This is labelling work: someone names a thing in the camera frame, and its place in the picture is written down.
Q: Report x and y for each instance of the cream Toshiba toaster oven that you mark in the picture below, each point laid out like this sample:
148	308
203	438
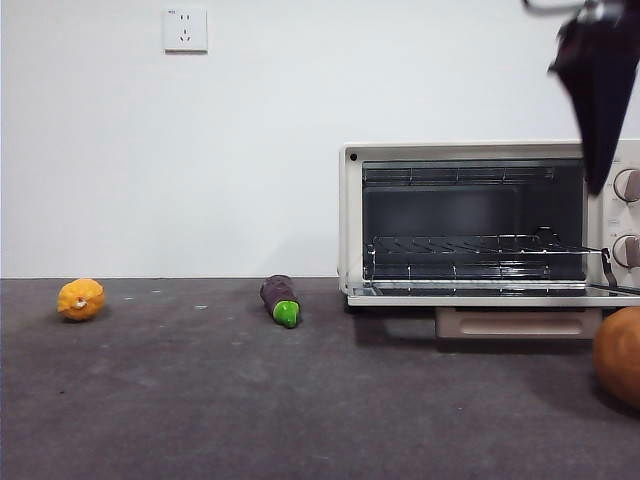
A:
350	225

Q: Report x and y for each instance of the white wall socket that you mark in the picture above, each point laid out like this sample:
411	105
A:
186	30

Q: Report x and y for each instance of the yellow bumpy toy fruit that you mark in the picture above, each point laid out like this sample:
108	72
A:
80	300

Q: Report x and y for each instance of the brown potato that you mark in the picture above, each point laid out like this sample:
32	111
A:
620	355

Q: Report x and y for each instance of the purple toy eggplant green stem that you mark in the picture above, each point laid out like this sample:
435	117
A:
275	295

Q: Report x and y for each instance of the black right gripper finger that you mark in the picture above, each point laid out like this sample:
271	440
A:
595	100

